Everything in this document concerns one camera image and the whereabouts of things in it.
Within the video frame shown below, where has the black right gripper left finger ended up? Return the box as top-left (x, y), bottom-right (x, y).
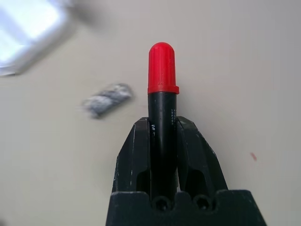
top-left (110, 117), bottom-right (151, 196)

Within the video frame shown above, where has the white plastic pencil case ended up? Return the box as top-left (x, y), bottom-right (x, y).
top-left (0, 0), bottom-right (79, 76)

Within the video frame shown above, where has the black marker with red cap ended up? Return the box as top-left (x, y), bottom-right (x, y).
top-left (147, 41), bottom-right (180, 201)

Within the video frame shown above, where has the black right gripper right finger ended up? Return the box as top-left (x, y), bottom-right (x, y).
top-left (176, 116), bottom-right (230, 196)

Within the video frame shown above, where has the black and white eraser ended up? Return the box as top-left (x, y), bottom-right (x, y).
top-left (81, 82), bottom-right (134, 120)

